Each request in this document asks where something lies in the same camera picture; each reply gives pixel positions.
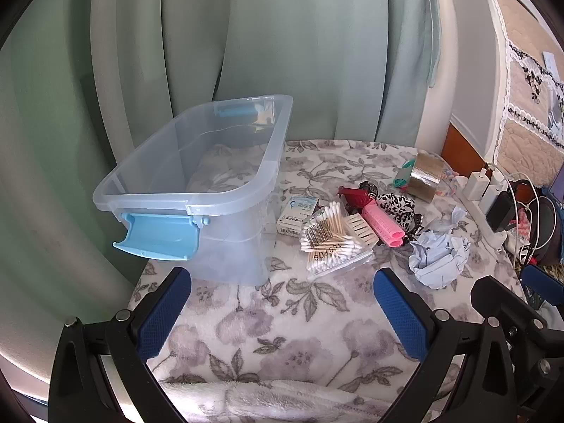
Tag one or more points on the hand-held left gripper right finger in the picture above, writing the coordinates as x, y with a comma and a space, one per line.
401, 313

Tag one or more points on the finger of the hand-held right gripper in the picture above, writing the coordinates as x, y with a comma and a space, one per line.
506, 299
542, 282

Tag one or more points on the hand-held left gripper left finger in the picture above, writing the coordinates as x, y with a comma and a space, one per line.
163, 317

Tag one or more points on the pink hair roller clip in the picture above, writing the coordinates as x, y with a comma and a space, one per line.
383, 224

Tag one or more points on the leopard print scrunchie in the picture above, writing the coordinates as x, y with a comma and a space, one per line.
398, 207

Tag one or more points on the clear plastic storage container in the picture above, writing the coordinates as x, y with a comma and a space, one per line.
246, 246

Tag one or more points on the red hair claw clip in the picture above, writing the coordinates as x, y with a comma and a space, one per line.
354, 198

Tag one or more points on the black hair clip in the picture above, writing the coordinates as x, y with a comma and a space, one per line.
368, 187

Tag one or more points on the brown tape roll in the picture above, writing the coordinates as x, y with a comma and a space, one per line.
425, 176

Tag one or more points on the white medicine box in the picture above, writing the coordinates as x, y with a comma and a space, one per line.
297, 216

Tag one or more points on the dark round pot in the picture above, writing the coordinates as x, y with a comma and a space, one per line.
550, 224

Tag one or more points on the black plug adapter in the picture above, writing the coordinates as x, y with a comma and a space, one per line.
500, 213

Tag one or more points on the bag of cotton swabs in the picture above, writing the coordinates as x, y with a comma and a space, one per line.
330, 249

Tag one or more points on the crumpled white tissue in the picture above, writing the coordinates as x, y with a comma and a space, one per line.
454, 220

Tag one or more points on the floral fleece blanket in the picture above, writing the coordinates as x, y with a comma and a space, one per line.
308, 339

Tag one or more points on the white plug adapter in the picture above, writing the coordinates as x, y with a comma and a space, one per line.
476, 184
495, 189

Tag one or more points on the orange wooden board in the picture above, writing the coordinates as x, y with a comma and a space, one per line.
460, 145

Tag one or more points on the quilted lace cover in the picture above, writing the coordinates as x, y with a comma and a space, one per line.
528, 75

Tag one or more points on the white rounded appliance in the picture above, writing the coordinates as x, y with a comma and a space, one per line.
471, 53

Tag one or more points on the green curtain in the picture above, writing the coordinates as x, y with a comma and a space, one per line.
286, 53

